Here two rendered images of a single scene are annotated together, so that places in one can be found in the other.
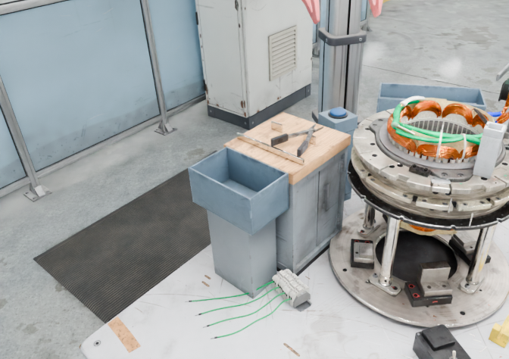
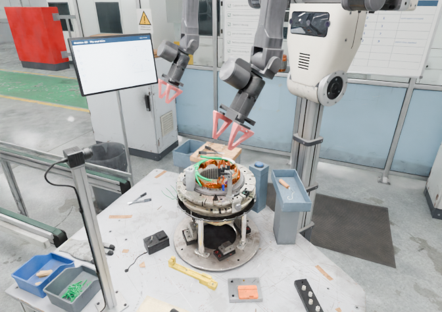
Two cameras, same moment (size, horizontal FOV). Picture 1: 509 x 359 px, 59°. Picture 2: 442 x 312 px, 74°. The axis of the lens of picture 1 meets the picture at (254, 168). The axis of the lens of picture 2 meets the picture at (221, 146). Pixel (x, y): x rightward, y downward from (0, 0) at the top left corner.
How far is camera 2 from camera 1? 140 cm
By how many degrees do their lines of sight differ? 61
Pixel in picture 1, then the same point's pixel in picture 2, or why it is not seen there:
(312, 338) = (164, 211)
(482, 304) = (189, 256)
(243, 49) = not seen: outside the picture
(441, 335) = (161, 234)
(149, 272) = not seen: hidden behind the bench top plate
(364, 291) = (187, 219)
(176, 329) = (164, 182)
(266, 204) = (179, 158)
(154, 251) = not seen: hidden behind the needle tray
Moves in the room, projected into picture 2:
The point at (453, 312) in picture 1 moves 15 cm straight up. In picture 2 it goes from (181, 246) to (179, 218)
